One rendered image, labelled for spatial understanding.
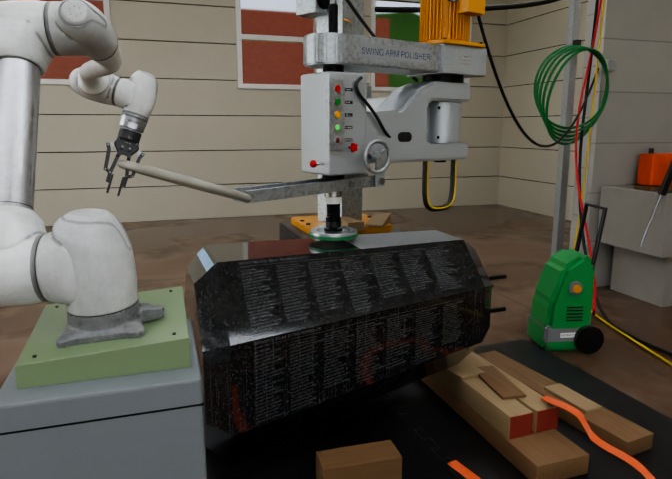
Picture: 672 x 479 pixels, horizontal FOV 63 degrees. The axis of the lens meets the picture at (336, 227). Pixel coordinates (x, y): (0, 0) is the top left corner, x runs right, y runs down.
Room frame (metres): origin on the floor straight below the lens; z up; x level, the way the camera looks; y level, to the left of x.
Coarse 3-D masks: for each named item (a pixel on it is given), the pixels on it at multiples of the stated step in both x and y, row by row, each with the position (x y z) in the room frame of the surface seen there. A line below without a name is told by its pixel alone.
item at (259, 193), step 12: (300, 180) 2.37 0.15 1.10; (312, 180) 2.40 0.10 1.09; (336, 180) 2.34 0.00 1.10; (348, 180) 2.38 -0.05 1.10; (360, 180) 2.42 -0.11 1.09; (372, 180) 2.46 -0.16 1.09; (384, 180) 2.45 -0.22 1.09; (252, 192) 2.11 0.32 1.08; (264, 192) 2.14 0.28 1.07; (276, 192) 2.17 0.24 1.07; (288, 192) 2.20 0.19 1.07; (300, 192) 2.24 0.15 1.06; (312, 192) 2.27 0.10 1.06; (324, 192) 2.30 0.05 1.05
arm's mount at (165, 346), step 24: (168, 288) 1.45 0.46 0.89; (48, 312) 1.31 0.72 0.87; (168, 312) 1.28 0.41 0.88; (48, 336) 1.17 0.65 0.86; (144, 336) 1.15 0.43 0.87; (168, 336) 1.15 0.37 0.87; (24, 360) 1.06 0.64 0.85; (48, 360) 1.06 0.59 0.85; (72, 360) 1.07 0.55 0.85; (96, 360) 1.08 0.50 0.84; (120, 360) 1.10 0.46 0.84; (144, 360) 1.11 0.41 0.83; (168, 360) 1.13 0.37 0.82; (24, 384) 1.04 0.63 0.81; (48, 384) 1.05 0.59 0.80
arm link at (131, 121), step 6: (126, 114) 1.95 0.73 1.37; (132, 114) 1.95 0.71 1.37; (120, 120) 1.96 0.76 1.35; (126, 120) 1.95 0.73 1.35; (132, 120) 1.95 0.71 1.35; (138, 120) 1.96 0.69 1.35; (144, 120) 1.98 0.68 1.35; (126, 126) 1.94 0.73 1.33; (132, 126) 1.95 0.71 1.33; (138, 126) 1.96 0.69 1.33; (144, 126) 1.98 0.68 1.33; (138, 132) 1.98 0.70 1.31
